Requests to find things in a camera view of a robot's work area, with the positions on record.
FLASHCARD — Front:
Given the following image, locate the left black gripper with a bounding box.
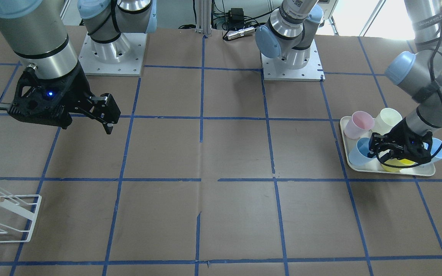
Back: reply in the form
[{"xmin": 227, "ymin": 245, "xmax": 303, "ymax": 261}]
[{"xmin": 367, "ymin": 119, "xmax": 440, "ymax": 165}]

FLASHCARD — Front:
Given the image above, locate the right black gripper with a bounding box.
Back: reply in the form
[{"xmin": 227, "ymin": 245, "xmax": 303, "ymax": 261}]
[{"xmin": 0, "ymin": 63, "xmax": 121, "ymax": 135}]

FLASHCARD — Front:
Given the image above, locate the pale blue plastic cup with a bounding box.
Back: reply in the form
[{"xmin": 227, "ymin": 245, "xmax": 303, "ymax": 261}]
[{"xmin": 428, "ymin": 137, "xmax": 442, "ymax": 163}]

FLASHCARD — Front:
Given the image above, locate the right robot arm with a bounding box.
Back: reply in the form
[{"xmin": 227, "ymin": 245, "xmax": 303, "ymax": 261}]
[{"xmin": 0, "ymin": 0, "xmax": 157, "ymax": 135}]

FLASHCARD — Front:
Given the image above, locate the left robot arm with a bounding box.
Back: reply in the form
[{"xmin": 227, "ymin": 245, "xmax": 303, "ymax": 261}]
[{"xmin": 255, "ymin": 0, "xmax": 442, "ymax": 168}]

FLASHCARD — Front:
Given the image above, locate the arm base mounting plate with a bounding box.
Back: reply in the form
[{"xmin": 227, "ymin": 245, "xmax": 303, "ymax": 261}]
[{"xmin": 260, "ymin": 40, "xmax": 326, "ymax": 82}]

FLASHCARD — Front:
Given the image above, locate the yellow plastic cup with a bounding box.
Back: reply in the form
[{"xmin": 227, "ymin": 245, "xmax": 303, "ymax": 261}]
[{"xmin": 381, "ymin": 159, "xmax": 416, "ymax": 172}]

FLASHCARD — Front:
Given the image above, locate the pale green plastic cup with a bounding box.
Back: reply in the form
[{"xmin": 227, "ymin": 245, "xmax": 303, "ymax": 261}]
[{"xmin": 372, "ymin": 108, "xmax": 403, "ymax": 135}]

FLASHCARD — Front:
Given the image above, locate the pink plastic cup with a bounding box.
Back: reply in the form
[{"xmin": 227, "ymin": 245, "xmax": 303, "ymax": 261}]
[{"xmin": 344, "ymin": 111, "xmax": 375, "ymax": 140}]

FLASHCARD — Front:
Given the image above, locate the cream plastic tray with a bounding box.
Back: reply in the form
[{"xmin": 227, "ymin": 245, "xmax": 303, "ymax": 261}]
[{"xmin": 339, "ymin": 117, "xmax": 436, "ymax": 176}]

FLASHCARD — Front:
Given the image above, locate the black power box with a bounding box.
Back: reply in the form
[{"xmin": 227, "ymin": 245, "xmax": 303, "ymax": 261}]
[{"xmin": 228, "ymin": 8, "xmax": 244, "ymax": 23}]

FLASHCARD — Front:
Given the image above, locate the silver cylinder on floor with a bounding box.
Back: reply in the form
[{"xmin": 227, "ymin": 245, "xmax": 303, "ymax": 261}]
[{"xmin": 223, "ymin": 26, "xmax": 256, "ymax": 41}]

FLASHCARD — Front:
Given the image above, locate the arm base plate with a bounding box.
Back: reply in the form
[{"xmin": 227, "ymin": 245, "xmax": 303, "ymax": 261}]
[{"xmin": 79, "ymin": 33, "xmax": 148, "ymax": 77}]

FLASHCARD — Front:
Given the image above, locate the aluminium frame post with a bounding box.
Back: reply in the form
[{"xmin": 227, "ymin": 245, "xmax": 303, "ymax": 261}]
[{"xmin": 194, "ymin": 0, "xmax": 213, "ymax": 37}]

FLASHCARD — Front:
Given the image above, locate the white wire cup rack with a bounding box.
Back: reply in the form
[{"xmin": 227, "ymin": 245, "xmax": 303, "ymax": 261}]
[{"xmin": 0, "ymin": 186, "xmax": 42, "ymax": 243}]

